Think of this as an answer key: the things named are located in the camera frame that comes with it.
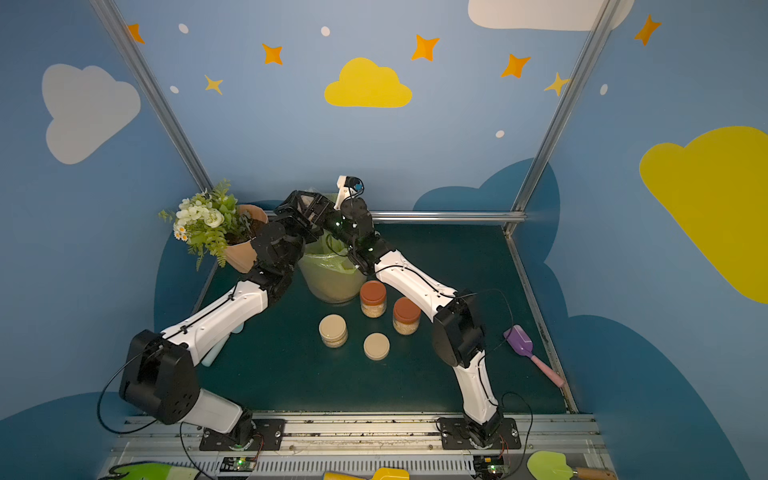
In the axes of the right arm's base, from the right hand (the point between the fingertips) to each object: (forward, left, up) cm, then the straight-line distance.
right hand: (307, 197), depth 74 cm
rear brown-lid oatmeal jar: (-11, -17, -29) cm, 35 cm away
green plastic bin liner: (-10, -4, -16) cm, 19 cm away
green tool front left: (-56, +30, -37) cm, 74 cm away
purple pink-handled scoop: (-18, -63, -40) cm, 77 cm away
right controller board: (-50, -48, -40) cm, 80 cm away
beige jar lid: (-22, -18, -38) cm, 48 cm away
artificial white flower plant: (-1, +30, -10) cm, 31 cm away
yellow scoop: (-53, -22, -39) cm, 69 cm away
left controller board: (-53, +13, -39) cm, 67 cm away
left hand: (0, -3, +1) cm, 3 cm away
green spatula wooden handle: (-49, -63, -39) cm, 89 cm away
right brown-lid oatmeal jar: (-16, -27, -30) cm, 43 cm away
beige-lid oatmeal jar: (-21, -6, -32) cm, 39 cm away
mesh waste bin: (-11, -5, -17) cm, 21 cm away
